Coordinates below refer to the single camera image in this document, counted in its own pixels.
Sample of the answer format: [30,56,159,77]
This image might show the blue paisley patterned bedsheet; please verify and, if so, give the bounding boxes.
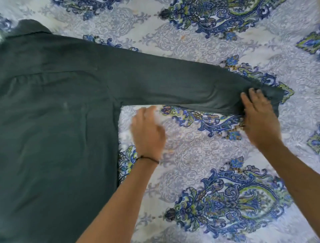
[0,0,320,243]

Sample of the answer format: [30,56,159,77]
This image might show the person's left hand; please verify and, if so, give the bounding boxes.
[131,106,166,162]

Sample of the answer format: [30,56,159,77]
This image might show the person's right hand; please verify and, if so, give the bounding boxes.
[240,88,282,151]

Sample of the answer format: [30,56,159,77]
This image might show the person's right forearm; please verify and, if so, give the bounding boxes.
[259,140,320,237]

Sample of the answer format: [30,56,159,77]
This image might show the dark green long-sleeved shirt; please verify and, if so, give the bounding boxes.
[0,20,285,243]

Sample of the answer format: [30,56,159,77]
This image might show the person's left forearm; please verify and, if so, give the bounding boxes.
[76,158,159,243]

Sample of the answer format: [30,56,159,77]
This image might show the black thread wrist band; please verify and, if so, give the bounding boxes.
[135,156,160,165]

